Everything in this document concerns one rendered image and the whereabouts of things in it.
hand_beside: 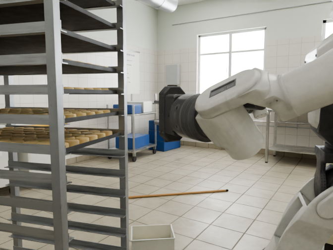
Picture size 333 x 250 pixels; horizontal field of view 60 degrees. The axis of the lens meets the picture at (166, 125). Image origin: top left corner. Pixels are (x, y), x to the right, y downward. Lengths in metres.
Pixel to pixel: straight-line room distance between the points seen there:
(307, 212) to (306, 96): 0.55
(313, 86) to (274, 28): 5.38
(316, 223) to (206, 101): 0.59
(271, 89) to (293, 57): 5.23
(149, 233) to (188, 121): 1.85
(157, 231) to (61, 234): 1.40
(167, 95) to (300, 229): 0.57
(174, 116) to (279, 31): 5.27
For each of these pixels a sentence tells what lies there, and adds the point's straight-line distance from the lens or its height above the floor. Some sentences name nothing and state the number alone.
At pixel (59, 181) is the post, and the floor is 0.88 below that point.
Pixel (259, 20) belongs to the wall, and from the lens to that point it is 5.89.
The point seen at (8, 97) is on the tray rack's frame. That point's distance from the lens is 1.61.
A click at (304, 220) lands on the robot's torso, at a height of 0.78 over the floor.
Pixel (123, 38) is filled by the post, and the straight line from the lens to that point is 1.28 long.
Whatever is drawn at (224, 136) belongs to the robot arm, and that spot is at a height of 1.06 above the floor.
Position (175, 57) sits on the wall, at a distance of 6.49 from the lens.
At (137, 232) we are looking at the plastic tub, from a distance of 2.29.
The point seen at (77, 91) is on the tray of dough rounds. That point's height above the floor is 1.14.
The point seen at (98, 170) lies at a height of 0.78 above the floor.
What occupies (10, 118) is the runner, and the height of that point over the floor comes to 1.05.
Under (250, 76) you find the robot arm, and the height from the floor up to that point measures 1.15.
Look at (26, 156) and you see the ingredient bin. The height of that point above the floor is 0.41.
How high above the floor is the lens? 1.13
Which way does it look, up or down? 6 degrees down
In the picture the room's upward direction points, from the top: straight up
